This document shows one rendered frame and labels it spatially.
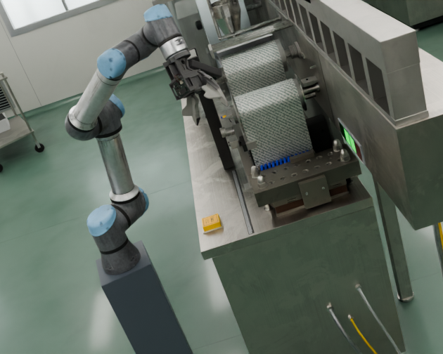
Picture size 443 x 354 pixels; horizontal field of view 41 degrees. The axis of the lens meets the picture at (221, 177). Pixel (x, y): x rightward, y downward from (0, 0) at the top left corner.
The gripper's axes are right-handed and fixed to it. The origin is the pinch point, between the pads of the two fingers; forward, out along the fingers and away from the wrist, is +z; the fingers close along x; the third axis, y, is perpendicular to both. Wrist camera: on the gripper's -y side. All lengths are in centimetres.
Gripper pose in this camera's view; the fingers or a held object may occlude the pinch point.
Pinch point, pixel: (214, 116)
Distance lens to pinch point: 172.6
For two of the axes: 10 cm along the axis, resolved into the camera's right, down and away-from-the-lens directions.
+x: 6.0, -2.9, -7.5
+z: 4.5, 8.9, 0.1
